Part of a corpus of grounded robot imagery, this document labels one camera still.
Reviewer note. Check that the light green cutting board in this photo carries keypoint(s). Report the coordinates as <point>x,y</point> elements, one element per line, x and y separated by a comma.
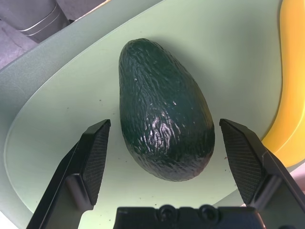
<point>71,95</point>

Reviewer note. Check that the dark green toy avocado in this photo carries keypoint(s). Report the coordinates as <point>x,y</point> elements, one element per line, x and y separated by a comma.
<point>162,107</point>

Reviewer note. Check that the yellow toy banana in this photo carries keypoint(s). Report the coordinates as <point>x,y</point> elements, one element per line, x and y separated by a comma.
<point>293,83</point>

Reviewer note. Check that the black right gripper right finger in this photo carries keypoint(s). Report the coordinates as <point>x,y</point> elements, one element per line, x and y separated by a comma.
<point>259,176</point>

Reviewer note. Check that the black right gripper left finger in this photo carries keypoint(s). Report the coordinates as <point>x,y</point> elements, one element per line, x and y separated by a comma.
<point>71,181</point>

